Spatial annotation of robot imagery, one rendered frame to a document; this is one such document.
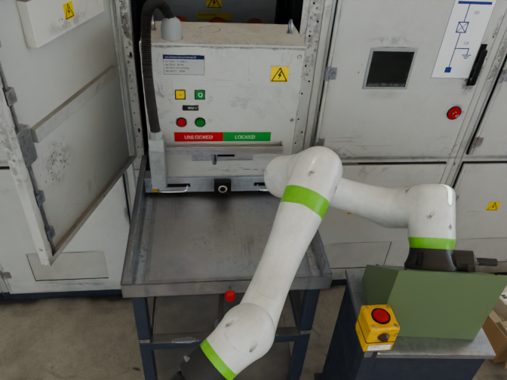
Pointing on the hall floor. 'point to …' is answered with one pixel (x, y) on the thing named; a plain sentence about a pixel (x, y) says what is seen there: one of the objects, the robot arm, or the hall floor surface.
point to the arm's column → (345, 348)
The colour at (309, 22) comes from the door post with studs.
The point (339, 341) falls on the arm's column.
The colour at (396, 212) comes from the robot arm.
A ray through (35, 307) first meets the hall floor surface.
